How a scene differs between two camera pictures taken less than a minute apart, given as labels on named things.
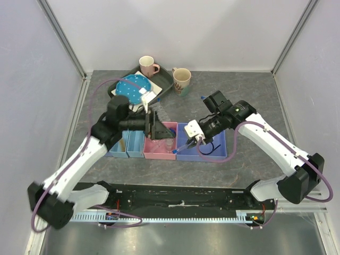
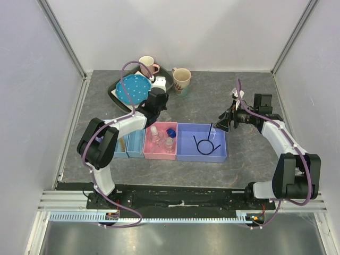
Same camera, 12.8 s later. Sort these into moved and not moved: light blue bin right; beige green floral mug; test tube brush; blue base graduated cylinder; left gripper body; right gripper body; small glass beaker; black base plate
Moved: right gripper body; left gripper body
Not moved: test tube brush; beige green floral mug; light blue bin right; black base plate; blue base graduated cylinder; small glass beaker
